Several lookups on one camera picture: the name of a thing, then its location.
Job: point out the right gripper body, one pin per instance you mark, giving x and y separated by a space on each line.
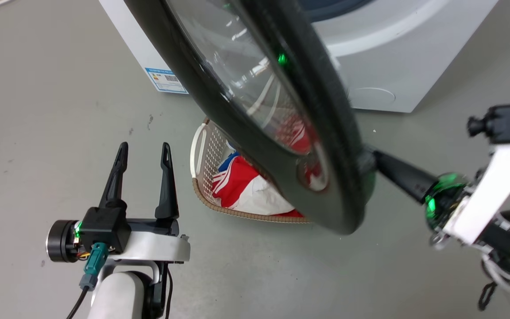
489 199

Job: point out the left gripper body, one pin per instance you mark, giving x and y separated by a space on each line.
162 246

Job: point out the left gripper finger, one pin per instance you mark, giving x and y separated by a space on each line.
114 181
167 190

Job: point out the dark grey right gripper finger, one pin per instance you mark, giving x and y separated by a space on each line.
405 175

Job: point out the black round washing machine door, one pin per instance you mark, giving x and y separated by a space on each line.
255 146

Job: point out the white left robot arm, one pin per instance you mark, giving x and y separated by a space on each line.
117 294

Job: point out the white washing machine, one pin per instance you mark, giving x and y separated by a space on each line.
388 57

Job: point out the white beige laundry basket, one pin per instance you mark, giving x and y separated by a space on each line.
206 150

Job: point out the red white blue garment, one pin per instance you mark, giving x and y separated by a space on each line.
241 177

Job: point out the blue white energy label sticker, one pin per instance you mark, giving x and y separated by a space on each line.
166 81

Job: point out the dark blue drum seal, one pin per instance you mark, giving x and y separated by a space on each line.
330 6

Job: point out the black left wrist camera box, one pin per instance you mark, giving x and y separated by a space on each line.
104 228

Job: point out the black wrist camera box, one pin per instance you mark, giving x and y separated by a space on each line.
104 228
505 124

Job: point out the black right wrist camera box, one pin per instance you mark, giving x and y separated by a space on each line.
505 124

